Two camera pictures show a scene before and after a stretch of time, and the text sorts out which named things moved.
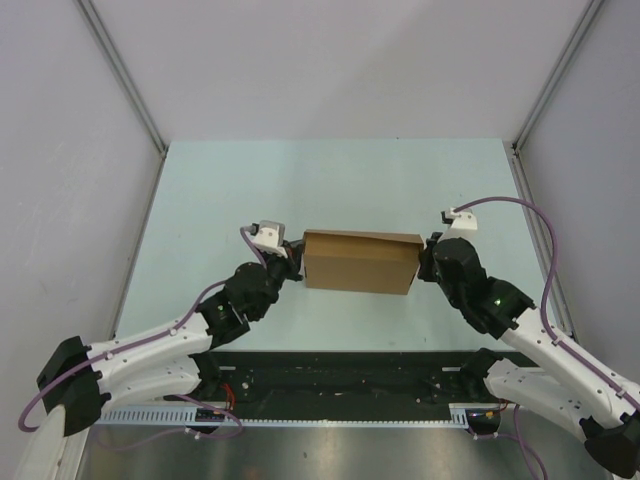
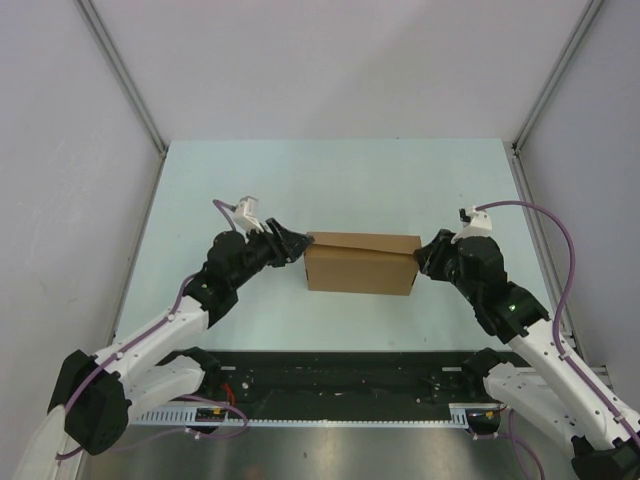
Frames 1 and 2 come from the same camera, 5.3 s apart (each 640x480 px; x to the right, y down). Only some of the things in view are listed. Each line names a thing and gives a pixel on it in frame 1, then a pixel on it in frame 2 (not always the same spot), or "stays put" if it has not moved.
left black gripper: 292,263 -> 292,244
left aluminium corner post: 122,70 stays put
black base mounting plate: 353,378 stays put
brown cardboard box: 361,261 stays put
